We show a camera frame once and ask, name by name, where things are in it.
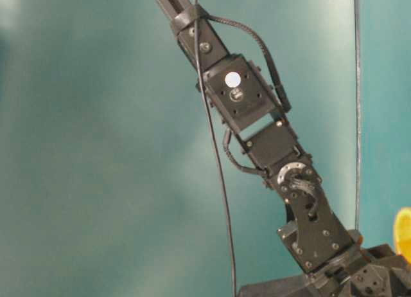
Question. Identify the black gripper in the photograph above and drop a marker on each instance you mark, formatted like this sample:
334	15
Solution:
331	257

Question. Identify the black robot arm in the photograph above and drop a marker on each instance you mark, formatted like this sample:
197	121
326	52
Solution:
253	111

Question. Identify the yellow round object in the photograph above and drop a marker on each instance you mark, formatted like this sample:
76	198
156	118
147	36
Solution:
401	233

